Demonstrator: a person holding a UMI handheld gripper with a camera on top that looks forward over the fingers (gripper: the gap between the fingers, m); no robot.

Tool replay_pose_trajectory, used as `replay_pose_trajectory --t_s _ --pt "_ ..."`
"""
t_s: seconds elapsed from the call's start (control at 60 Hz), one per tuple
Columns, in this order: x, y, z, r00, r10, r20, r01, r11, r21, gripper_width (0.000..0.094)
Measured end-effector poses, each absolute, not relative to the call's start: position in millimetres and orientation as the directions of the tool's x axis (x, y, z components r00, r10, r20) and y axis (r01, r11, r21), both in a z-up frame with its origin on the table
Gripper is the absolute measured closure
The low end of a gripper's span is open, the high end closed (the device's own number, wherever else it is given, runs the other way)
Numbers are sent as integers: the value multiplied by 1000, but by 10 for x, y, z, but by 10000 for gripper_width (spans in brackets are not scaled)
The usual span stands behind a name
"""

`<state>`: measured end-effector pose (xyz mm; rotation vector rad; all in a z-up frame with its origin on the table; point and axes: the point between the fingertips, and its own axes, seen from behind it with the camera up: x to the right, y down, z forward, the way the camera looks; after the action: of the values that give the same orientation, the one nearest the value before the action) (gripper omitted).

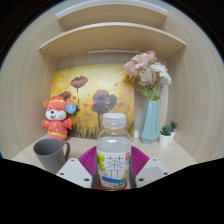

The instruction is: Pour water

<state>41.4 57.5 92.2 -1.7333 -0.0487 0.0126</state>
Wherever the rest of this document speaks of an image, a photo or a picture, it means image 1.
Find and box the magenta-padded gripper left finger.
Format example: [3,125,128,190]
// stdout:
[55,145,100,189]

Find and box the light wooden shelf board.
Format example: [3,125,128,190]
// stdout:
[38,21,187,60]
[55,1,169,32]

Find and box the white light bar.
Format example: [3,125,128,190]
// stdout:
[88,49,144,55]

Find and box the red plush mouse toy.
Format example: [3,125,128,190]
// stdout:
[41,95,77,142]

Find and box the pale teal faceted vase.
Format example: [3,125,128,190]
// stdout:
[138,99,162,146]

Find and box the grey ribbed mug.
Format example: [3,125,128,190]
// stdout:
[32,138,72,175]

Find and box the small potted succulent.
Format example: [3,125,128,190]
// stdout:
[168,120,179,143]
[158,123,173,148]

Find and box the pink and white flower bouquet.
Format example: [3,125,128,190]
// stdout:
[123,50,173,102]

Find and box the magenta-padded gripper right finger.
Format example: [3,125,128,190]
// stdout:
[129,145,170,188]

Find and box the clear plastic drink bottle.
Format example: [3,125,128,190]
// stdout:
[96,112,133,191]

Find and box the yellow poppy flower painting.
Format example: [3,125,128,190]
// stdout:
[49,63,136,140]

